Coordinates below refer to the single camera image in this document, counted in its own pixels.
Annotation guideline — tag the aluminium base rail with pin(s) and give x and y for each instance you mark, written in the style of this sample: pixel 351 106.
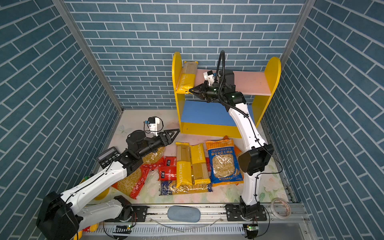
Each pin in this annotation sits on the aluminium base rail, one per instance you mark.
pixel 216 220

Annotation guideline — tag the blue orecchiette pasta bag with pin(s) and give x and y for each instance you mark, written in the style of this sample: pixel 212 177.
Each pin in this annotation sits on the blue orecchiette pasta bag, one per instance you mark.
pixel 225 169

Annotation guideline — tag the red macaroni bag upper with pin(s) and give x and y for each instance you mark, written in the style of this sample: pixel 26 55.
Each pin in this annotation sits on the red macaroni bag upper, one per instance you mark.
pixel 153 158

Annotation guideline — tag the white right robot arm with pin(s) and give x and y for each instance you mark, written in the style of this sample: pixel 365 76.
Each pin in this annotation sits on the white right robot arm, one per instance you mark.
pixel 256 156

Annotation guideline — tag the red macaroni bag lower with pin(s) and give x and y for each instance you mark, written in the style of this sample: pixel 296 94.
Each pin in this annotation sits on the red macaroni bag lower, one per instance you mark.
pixel 133 184

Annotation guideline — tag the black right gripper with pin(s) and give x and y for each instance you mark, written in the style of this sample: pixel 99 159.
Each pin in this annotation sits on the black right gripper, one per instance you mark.
pixel 203 88

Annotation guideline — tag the red macaroni bag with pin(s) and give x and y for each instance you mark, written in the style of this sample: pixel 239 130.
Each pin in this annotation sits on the red macaroni bag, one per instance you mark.
pixel 133 184
pixel 153 158

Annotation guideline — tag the orange pasta bag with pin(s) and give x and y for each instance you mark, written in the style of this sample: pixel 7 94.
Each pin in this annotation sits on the orange pasta bag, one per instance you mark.
pixel 238 152

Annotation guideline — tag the black calculator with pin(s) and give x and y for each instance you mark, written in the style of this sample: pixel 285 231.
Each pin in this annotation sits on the black calculator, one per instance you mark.
pixel 107 157

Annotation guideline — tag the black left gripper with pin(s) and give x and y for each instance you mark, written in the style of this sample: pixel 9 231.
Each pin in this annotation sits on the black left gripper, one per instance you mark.
pixel 167 141

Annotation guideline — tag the red yellow spaghetti bag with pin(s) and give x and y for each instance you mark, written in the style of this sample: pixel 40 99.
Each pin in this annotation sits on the red yellow spaghetti bag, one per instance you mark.
pixel 168 172

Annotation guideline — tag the yellow shelf with coloured boards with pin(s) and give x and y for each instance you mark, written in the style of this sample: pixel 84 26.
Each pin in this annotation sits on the yellow shelf with coloured boards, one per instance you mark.
pixel 197 117

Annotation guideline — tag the yellow pen cup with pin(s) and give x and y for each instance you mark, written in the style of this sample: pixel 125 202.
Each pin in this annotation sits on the yellow pen cup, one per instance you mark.
pixel 102 195

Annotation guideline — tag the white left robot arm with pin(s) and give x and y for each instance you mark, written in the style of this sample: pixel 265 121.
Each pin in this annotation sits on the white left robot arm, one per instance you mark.
pixel 62 216

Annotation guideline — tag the blue clear spaghetti bag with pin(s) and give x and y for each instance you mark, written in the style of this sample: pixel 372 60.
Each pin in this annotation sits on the blue clear spaghetti bag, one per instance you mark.
pixel 169 188

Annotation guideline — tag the clear tape roll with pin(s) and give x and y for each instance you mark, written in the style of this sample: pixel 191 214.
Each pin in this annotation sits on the clear tape roll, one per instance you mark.
pixel 280 209

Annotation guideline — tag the yellow plush toy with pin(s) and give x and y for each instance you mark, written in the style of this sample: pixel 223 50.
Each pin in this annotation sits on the yellow plush toy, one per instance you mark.
pixel 89 229

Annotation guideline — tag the grey blue oval pad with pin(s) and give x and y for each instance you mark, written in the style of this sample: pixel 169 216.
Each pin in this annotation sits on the grey blue oval pad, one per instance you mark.
pixel 184 214

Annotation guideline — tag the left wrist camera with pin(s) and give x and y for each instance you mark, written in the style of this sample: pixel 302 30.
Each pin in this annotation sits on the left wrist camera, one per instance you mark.
pixel 152 125

